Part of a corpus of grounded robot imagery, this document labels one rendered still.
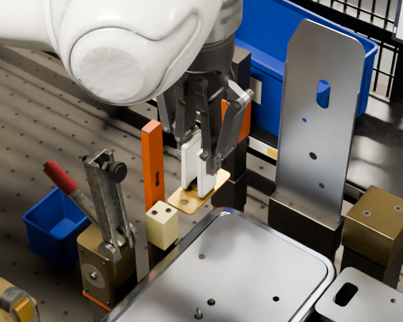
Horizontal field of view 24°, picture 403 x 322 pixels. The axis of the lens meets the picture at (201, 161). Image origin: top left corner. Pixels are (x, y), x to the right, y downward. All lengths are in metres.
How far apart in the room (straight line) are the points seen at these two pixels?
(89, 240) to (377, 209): 0.42
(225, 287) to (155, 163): 0.20
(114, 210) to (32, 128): 0.80
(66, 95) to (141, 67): 1.43
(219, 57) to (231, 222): 0.51
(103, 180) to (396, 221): 0.43
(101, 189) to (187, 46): 0.53
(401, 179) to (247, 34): 0.42
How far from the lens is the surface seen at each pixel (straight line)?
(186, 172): 1.09
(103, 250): 1.30
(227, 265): 1.37
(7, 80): 2.19
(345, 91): 1.27
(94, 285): 1.39
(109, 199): 1.27
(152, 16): 0.70
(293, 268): 1.37
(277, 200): 1.46
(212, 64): 0.95
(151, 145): 1.29
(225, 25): 0.92
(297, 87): 1.31
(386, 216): 1.38
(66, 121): 2.06
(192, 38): 0.74
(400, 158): 1.51
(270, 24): 1.64
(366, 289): 1.36
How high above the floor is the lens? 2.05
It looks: 44 degrees down
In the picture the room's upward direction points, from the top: straight up
